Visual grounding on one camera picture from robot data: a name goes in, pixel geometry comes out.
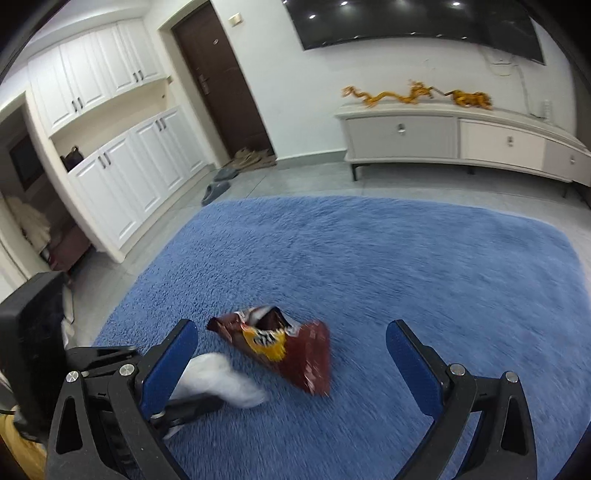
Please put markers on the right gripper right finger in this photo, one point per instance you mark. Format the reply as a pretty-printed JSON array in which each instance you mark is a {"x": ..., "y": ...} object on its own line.
[{"x": 503, "y": 445}]

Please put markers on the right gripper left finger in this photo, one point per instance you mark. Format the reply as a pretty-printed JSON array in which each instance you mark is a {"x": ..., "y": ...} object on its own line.
[{"x": 135, "y": 391}]

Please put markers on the clear white plastic bag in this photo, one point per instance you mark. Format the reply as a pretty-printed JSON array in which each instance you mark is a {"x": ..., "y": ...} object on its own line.
[{"x": 207, "y": 383}]

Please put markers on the dark brown snack bag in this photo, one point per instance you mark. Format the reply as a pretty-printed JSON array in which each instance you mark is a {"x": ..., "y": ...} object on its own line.
[{"x": 298, "y": 352}]

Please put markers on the blue fluffy blanket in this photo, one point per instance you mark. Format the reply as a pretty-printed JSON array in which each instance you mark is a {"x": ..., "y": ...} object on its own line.
[{"x": 494, "y": 292}]

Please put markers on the grey slipper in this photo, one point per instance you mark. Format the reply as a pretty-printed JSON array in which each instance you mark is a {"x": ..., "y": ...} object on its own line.
[
  {"x": 214, "y": 190},
  {"x": 225, "y": 174}
]

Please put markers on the beige shoes by door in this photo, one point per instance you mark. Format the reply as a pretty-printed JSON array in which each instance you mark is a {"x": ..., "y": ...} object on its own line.
[{"x": 246, "y": 160}]

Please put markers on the dark brown entrance door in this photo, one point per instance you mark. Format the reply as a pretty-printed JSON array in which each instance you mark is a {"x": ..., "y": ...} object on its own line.
[{"x": 214, "y": 68}]

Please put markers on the white low tv cabinet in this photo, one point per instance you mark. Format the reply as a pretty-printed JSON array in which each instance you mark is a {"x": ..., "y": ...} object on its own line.
[{"x": 437, "y": 133}]

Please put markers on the golden tiger figurine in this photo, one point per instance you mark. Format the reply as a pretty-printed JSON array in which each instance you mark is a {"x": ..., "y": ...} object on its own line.
[{"x": 468, "y": 100}]

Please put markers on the golden dragon figurine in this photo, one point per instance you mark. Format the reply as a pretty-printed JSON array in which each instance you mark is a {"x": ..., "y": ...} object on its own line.
[{"x": 418, "y": 90}]

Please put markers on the white wall cabinets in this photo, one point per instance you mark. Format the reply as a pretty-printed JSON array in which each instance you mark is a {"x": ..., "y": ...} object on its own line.
[{"x": 116, "y": 135}]

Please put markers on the wall mounted black television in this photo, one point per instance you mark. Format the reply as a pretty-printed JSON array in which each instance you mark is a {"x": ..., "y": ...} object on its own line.
[{"x": 501, "y": 25}]

